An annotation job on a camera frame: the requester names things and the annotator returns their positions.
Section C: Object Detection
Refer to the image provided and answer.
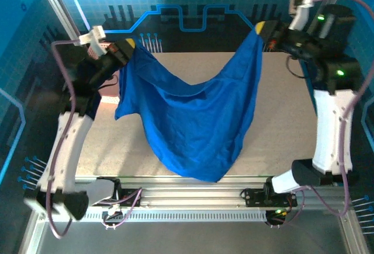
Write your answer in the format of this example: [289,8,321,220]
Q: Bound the aluminium outer table frame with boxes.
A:
[17,201,370,254]

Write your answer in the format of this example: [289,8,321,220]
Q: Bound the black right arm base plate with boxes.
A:
[244,188,298,208]

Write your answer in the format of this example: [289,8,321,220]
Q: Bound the blue t-shirt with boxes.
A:
[114,33,264,183]

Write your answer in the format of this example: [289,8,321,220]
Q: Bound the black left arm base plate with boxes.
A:
[87,188,141,208]

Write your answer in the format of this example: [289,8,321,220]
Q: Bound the small connector board with wires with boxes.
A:
[265,207,290,228]
[102,204,123,230]

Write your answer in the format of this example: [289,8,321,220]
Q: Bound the aluminium extrusion mounting rail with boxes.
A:
[34,175,351,208]

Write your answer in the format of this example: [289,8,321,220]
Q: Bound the pink perforated plastic basket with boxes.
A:
[86,41,122,105]

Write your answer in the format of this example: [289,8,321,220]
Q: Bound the slotted grey cable duct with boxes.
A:
[78,210,268,222]

